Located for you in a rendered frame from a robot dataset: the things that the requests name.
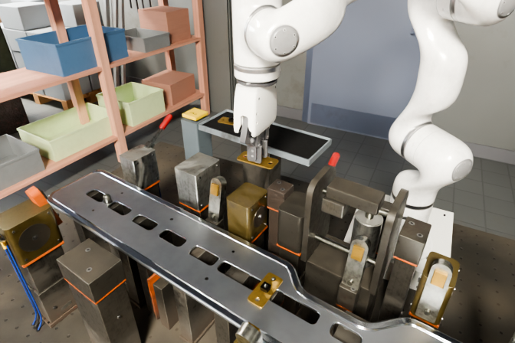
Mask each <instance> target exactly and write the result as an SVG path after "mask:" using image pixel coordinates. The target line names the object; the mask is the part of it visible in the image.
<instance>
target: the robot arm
mask: <svg viewBox="0 0 515 343"><path fill-rule="evenodd" d="M355 1H357V0H293V1H291V2H289V3H288V4H286V5H284V6H283V7H282V0H231V6H232V26H233V46H234V69H235V77H236V78H237V82H238V84H237V85H236V90H235V104H234V131H235V132H236V133H239V132H240V131H241V137H240V143H242V144H245V145H247V154H248V161H252V162H257V163H259V164H260V163H262V155H263V157H264V158H266V157H267V142H268V140H266V139H268V138H269V128H270V125H271V124H272V123H273V122H274V120H275V119H276V115H277V86H276V83H277V78H278V77H279V76H280V70H281V67H280V62H284V61H286V60H290V59H292V58H295V57H297V56H298V55H300V54H302V53H304V52H306V51H308V50H309V49H311V48H312V47H315V46H316V45H318V44H319V43H321V42H322V41H324V40H326V39H327V38H328V37H329V36H330V35H331V34H333V33H334V32H335V31H336V30H337V28H338V27H339V26H340V25H341V23H342V21H343V18H344V15H345V12H346V7H347V6H348V5H350V4H351V3H353V2H355ZM514 9H515V0H408V16H409V18H410V21H411V23H412V27H413V29H414V31H415V35H416V37H417V39H418V44H419V49H420V64H419V69H418V79H417V83H416V86H415V91H414V93H413V95H412V98H411V100H410V101H409V103H408V105H407V106H406V108H405V109H404V110H403V111H402V113H401V114H400V115H399V117H398V118H397V119H396V120H395V121H394V123H393V124H392V126H391V128H390V130H389V143H390V145H391V147H392V148H393V149H394V150H395V152H397V153H398V154H399V155H400V156H401V157H403V158H404V159H405V160H407V161H408V162H410V163H411V164H412V165H414V166H415V167H416V168H417V169H418V170H419V171H418V170H404V171H402V172H400V173H399V174H398V175H397V176H396V178H395V180H394V183H393V186H392V193H391V196H390V199H389V202H390V203H393V202H394V200H395V198H396V196H397V195H398V193H399V191H400V189H401V188H404V189H406V190H409V194H408V200H407V203H406V206H405V211H404V214H403V217H407V216H409V217H413V218H415V219H417V220H420V221H424V222H426V223H428V219H429V217H430V214H431V210H432V208H433V204H434V202H435V198H436V195H437V193H438V191H439V190H440V189H441V188H443V187H444V186H447V185H450V184H453V183H455V182H456V181H460V180H461V179H462V178H464V177H466V176H467V175H468V174H469V173H470V171H471V169H472V166H473V155H472V152H471V150H470V149H469V147H468V146H467V145H466V144H465V143H463V142H462V141H461V140H460V139H458V138H456V137H454V136H453V135H451V134H450V133H448V132H446V131H444V130H443V129H441V128H439V127H437V126H436V125H434V124H433V123H432V121H431V118H432V115H433V113H439V112H441V111H443V110H445V109H447V108H449V107H450V106H451V105H452V104H453V103H454V102H455V101H456V99H457V98H458V96H459V93H460V92H461V88H462V85H463V82H464V78H465V74H466V70H467V63H468V55H467V50H466V48H465V46H464V44H463V42H462V40H461V39H460V37H459V35H458V33H457V30H456V27H455V25H454V21H458V22H461V23H464V24H467V25H474V26H490V25H495V24H497V23H499V22H501V21H503V20H504V19H506V18H507V17H508V16H510V14H511V13H512V12H513V11H514ZM251 136H252V137H254V138H251Z"/></svg>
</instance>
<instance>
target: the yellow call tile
mask: <svg viewBox="0 0 515 343"><path fill-rule="evenodd" d="M207 115H208V112H207V111H204V110H201V109H196V108H193V109H191V110H189V111H187V112H185V113H183V114H182V117H185V118H187V119H192V120H195V121H197V120H199V119H201V118H202V117H204V116H207Z"/></svg>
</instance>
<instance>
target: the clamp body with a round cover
mask: <svg viewBox="0 0 515 343"><path fill-rule="evenodd" d="M227 212H228V232H230V233H232V234H234V235H236V236H238V237H240V238H242V239H244V240H246V241H248V242H250V243H252V244H254V245H256V246H258V247H260V248H262V249H264V231H265V230H266V229H267V190H266V189H264V188H261V187H258V186H257V185H253V184H251V183H248V182H245V183H244V184H242V185H241V186H240V187H239V188H237V189H236V190H235V191H233V192H232V193H231V194H230V195H229V196H227Z"/></svg>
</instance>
